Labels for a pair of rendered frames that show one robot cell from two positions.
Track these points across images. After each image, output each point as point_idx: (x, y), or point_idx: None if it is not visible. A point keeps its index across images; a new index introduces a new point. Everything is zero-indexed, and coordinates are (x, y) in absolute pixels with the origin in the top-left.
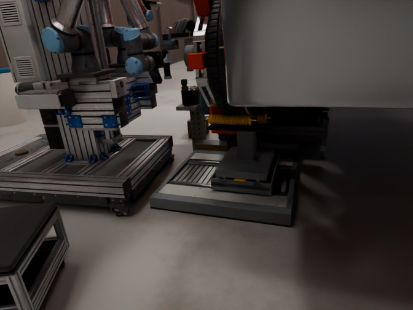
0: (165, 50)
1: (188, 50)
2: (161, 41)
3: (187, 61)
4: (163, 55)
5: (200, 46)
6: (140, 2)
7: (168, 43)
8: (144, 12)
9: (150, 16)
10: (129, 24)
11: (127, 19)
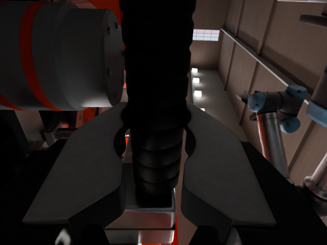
0: (138, 209)
1: (87, 102)
2: (154, 242)
3: (85, 58)
4: (158, 176)
5: (39, 109)
6: (262, 131)
7: (107, 235)
8: (261, 112)
9: (253, 103)
10: (304, 93)
11: (303, 100)
